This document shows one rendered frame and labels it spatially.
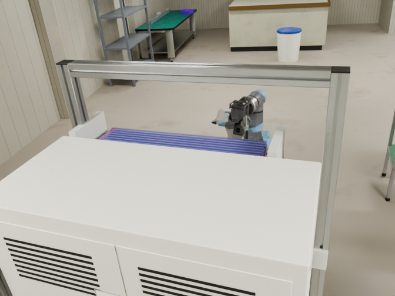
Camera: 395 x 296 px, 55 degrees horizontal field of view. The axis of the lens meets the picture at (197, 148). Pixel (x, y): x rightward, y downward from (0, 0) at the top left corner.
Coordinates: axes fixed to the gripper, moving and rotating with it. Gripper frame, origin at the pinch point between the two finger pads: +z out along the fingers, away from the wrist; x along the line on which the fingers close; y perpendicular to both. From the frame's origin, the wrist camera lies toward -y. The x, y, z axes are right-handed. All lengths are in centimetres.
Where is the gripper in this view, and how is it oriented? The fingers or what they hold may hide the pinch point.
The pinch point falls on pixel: (227, 128)
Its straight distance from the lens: 156.8
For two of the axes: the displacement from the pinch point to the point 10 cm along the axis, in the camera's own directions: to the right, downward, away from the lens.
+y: 0.0, -8.7, -5.0
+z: -5.0, 4.3, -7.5
